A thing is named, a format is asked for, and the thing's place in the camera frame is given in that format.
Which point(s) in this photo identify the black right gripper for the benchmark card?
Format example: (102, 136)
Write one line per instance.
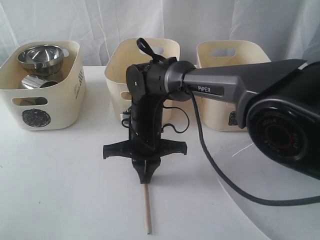
(144, 138)

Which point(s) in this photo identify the wooden chopstick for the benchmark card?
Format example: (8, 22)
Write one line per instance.
(147, 209)

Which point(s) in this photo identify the white square ceramic plate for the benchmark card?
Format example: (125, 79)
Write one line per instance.
(263, 178)

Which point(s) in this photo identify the steel cup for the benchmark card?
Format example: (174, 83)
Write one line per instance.
(35, 82)

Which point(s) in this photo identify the large steel bowl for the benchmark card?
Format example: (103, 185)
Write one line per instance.
(44, 59)

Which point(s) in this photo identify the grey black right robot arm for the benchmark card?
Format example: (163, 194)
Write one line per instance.
(278, 102)

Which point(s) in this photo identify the cream bin square mark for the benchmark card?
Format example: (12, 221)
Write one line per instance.
(218, 115)

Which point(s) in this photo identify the cream bin circle mark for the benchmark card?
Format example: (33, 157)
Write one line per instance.
(50, 108)

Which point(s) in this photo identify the cream bin triangle mark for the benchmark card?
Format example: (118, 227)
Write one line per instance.
(127, 53)

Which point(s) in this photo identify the white curtain backdrop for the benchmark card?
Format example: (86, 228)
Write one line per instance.
(284, 29)

